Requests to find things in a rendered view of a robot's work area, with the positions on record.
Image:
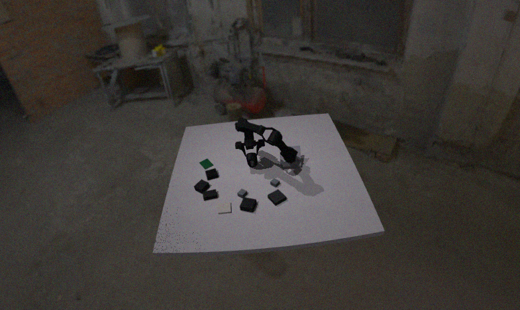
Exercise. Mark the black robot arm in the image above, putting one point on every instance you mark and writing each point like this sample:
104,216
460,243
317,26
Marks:
275,138

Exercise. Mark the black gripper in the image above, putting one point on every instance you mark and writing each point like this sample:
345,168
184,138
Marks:
259,144

